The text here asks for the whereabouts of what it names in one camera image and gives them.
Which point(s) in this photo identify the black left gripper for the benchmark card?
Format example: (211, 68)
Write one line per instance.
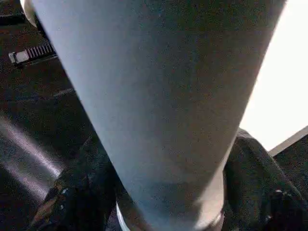
(26, 29)

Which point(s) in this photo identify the white plastic table leg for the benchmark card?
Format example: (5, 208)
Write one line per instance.
(156, 96)

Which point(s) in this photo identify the black table mat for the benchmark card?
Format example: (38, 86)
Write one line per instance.
(36, 120)

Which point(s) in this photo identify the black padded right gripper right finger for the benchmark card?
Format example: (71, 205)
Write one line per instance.
(260, 187)

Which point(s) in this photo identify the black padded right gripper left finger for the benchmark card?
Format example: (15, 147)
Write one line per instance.
(79, 192)

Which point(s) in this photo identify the white plastic table top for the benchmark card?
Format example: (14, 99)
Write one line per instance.
(279, 84)

